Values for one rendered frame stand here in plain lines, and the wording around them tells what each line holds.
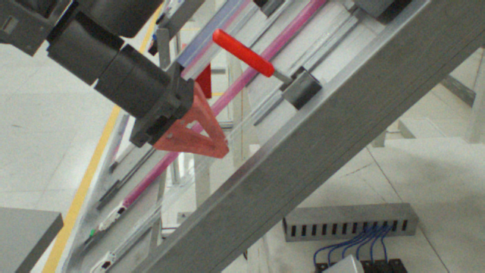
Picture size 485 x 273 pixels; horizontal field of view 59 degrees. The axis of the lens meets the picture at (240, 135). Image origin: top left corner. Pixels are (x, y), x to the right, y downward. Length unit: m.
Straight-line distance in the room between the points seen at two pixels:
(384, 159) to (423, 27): 0.82
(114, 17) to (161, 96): 0.08
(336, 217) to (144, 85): 0.55
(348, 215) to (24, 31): 0.67
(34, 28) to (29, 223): 0.68
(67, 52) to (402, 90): 0.29
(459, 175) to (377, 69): 0.83
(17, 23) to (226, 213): 0.24
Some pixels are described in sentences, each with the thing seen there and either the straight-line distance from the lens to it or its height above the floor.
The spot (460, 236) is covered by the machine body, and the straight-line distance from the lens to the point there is 0.98.
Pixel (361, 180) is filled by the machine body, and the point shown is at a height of 0.62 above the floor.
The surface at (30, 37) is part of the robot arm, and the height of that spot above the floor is 1.10.
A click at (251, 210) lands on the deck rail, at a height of 0.95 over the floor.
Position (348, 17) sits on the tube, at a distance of 0.44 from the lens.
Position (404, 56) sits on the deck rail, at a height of 1.10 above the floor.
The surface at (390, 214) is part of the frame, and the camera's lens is 0.90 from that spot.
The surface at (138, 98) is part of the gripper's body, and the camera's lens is 0.43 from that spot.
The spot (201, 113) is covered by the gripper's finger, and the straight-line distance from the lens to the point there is 0.43.
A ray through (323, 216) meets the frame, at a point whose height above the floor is 0.66.
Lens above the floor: 1.20
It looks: 29 degrees down
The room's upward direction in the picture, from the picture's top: straight up
